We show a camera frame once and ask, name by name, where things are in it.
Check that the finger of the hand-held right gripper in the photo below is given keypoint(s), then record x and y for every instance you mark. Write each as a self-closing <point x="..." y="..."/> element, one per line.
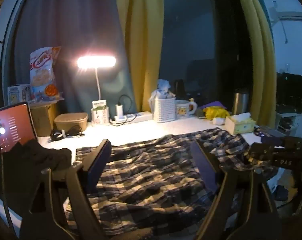
<point x="265" y="146"/>
<point x="258" y="158"/>

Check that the white desk lamp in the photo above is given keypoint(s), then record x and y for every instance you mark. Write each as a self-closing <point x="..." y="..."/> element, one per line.
<point x="96" y="62"/>

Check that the dark bottle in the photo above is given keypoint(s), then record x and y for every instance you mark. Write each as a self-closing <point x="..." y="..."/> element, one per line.
<point x="179" y="87"/>

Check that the dark blue cloth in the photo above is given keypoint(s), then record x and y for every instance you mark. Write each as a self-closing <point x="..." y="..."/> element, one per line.
<point x="280" y="193"/>

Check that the printed mug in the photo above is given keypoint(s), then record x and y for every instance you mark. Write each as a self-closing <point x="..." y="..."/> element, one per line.
<point x="184" y="109"/>

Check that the steel cup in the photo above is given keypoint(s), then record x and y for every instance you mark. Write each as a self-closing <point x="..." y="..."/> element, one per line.
<point x="241" y="102"/>

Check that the white rack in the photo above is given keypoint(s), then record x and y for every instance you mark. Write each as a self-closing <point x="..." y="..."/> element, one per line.
<point x="285" y="122"/>

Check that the tissue box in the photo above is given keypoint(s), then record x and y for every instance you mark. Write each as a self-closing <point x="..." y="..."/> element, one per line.
<point x="241" y="125"/>

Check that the white crumpled cloth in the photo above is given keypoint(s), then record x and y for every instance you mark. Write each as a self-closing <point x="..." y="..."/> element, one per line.
<point x="163" y="87"/>

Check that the small printed box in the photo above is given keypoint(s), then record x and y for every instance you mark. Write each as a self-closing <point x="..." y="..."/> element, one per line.
<point x="18" y="93"/>

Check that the white power strip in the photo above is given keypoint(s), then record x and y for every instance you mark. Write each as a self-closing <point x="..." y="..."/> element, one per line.
<point x="138" y="117"/>

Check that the brown lidded container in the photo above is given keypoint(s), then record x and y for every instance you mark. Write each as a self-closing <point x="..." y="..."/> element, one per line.
<point x="71" y="121"/>

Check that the cardboard box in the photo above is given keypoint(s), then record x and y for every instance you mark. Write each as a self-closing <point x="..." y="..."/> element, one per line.
<point x="43" y="120"/>

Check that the tablet with red screen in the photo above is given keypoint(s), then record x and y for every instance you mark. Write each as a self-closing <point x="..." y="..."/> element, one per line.
<point x="12" y="127"/>

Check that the white and green carton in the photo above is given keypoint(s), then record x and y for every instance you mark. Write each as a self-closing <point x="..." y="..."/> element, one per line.
<point x="100" y="112"/>

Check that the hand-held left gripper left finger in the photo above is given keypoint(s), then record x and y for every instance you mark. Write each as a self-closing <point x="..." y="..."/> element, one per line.
<point x="97" y="166"/>

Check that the black cloth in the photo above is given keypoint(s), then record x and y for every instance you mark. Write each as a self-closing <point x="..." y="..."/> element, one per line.
<point x="31" y="160"/>

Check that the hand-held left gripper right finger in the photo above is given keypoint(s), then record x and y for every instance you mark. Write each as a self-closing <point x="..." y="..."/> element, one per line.
<point x="204" y="166"/>

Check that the snack bag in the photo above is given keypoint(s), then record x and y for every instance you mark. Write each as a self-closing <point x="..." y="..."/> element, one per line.
<point x="43" y="75"/>

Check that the black appliance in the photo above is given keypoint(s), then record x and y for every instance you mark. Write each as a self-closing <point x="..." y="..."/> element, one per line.
<point x="290" y="87"/>

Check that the white charger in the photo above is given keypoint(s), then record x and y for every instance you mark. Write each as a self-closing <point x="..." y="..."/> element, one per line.
<point x="119" y="110"/>

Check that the yellow cloth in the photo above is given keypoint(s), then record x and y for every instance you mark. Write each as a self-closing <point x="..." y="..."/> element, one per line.
<point x="216" y="112"/>

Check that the white woven basket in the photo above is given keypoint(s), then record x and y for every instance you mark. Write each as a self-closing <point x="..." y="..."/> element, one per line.
<point x="164" y="110"/>

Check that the plaid pants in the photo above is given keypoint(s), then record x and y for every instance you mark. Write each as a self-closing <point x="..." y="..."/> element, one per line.
<point x="153" y="170"/>

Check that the yellow curtain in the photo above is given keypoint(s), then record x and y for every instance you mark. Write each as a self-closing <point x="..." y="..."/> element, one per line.
<point x="260" y="55"/>
<point x="143" y="42"/>

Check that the small white roll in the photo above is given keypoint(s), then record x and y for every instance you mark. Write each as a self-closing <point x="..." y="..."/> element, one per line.
<point x="218" y="121"/>

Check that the purple sheet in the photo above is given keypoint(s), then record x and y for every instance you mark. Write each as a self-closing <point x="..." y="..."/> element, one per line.
<point x="213" y="103"/>

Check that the blue-grey curtain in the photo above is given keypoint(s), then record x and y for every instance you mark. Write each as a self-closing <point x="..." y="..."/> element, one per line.
<point x="66" y="30"/>

